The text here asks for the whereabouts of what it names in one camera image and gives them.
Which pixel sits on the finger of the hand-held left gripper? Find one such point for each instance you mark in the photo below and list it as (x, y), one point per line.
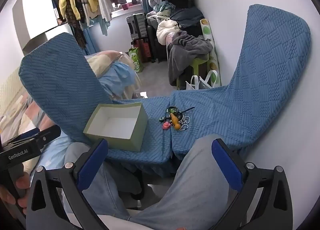
(31, 133)
(50, 135)

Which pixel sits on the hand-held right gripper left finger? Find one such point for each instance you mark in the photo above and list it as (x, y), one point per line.
(92, 165)

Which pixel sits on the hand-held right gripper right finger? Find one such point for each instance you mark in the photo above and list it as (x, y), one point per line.
(227, 165)

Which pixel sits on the green cardboard box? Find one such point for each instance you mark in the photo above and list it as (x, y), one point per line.
(140, 130)

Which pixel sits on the black hair stick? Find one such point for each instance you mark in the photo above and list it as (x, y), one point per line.
(188, 109)

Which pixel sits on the pink flower ornament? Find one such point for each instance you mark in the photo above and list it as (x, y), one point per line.
(166, 126)

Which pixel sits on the person's left hand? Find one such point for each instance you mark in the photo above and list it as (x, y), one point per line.
(23, 182)

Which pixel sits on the patchwork bed sheet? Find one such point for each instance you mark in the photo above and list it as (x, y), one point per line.
(15, 110)

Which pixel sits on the person's left leg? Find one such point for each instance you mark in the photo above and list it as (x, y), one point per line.
(107, 190)

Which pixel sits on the person's leg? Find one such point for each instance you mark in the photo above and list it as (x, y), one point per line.
(195, 182)
(107, 190)

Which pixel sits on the person's right leg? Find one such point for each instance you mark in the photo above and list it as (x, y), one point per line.
(195, 182)

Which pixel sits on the blue covered chair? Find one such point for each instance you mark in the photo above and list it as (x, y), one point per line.
(57, 75)

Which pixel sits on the small dark ornament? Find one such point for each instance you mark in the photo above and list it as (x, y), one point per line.
(162, 119)

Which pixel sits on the white tote bag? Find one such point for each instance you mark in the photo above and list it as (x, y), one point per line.
(196, 84)

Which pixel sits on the light blue blanket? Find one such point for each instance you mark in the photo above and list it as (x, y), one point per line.
(117, 80)

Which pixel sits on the cream quilt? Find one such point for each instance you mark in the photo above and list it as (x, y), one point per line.
(102, 60)

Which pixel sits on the low white cabinet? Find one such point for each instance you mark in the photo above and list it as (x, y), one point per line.
(50, 36)

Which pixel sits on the blue curtain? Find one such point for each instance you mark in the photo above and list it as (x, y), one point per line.
(88, 41)

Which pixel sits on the blue textured cloth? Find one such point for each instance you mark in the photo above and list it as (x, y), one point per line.
(270, 70)

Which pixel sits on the green plastic stool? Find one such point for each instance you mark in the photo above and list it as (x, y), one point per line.
(197, 64)

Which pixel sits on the green shopping bag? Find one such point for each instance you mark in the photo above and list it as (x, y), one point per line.
(136, 60)

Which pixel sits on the tall white cabinet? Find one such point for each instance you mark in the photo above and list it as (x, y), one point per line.
(37, 12)

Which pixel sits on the grey blanket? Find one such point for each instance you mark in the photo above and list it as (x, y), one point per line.
(182, 52)

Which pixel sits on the red suitcase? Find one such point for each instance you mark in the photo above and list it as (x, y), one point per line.
(143, 50)

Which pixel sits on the fruit print mat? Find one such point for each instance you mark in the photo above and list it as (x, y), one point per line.
(207, 31)

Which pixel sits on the black suitcase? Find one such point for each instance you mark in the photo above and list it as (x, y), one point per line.
(156, 45)

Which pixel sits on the grey hard suitcase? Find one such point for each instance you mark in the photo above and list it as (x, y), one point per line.
(136, 26)

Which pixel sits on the white fluffy coat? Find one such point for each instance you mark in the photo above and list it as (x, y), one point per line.
(166, 30)

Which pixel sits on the pile of clothes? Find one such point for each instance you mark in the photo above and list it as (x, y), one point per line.
(185, 17)

